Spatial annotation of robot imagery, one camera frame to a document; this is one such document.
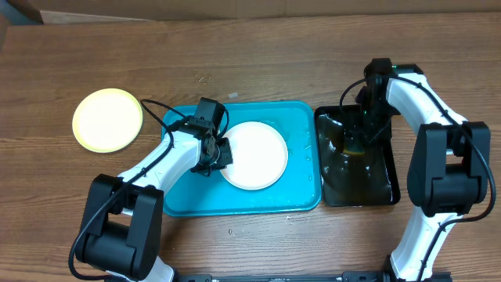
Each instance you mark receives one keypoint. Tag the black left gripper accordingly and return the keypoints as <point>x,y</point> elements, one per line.
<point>226,158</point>

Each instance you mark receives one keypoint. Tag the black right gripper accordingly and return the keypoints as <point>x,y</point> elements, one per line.
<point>356,129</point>

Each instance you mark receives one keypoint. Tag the green yellow sponge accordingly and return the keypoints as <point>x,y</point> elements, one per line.
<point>353,152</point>

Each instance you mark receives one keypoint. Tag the white plate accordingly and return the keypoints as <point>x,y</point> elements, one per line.
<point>259,156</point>

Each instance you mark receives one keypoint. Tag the yellow plate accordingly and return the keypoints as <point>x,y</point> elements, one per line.
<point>107,120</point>

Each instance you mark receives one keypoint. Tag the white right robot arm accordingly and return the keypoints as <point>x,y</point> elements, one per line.
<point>449,180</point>

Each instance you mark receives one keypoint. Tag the blue plastic tray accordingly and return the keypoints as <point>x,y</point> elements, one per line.
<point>298,189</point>

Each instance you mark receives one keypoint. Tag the black water tray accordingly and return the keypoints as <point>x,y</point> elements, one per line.
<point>367,179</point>

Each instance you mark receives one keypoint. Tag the cardboard backdrop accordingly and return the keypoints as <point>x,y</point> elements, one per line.
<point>245,9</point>

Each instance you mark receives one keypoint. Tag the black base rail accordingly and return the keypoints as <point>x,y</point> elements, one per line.
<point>349,276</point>

